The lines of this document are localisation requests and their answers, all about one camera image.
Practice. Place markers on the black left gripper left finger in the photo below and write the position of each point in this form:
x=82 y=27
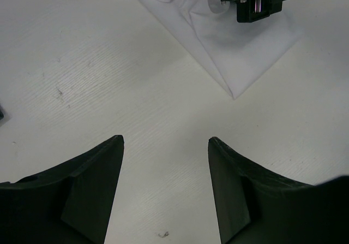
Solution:
x=68 y=203

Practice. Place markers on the white t shirt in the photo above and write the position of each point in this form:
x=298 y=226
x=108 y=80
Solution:
x=234 y=54

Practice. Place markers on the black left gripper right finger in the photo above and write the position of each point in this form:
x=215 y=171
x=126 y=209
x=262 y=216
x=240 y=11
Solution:
x=256 y=205

